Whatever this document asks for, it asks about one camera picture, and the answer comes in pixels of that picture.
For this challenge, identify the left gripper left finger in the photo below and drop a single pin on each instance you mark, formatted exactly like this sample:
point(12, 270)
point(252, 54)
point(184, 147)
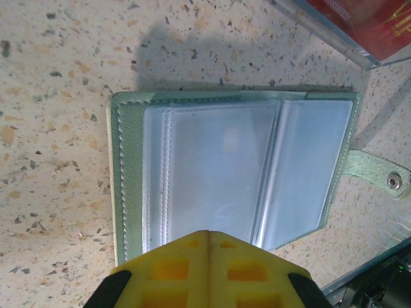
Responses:
point(167, 276)

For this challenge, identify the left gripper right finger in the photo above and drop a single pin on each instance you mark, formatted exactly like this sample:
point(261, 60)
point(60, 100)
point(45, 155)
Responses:
point(257, 276)

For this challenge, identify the red VIP card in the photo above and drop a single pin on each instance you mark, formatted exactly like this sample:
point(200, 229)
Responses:
point(369, 29)

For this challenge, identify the clear acrylic card tray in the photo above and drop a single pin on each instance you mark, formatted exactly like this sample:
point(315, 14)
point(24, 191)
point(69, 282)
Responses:
point(334, 41)

